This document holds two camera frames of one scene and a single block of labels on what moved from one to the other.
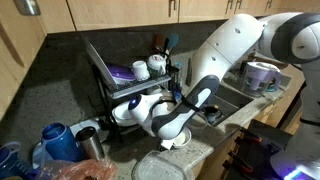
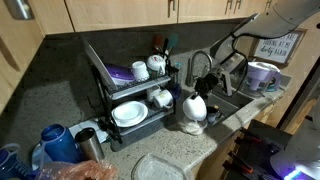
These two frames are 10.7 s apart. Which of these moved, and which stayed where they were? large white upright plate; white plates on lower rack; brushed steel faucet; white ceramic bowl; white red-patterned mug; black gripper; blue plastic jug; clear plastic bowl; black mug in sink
Moved: clear plastic bowl; black gripper; white ceramic bowl
Stayed: white plates on lower rack; brushed steel faucet; white red-patterned mug; blue plastic jug; black mug in sink; large white upright plate
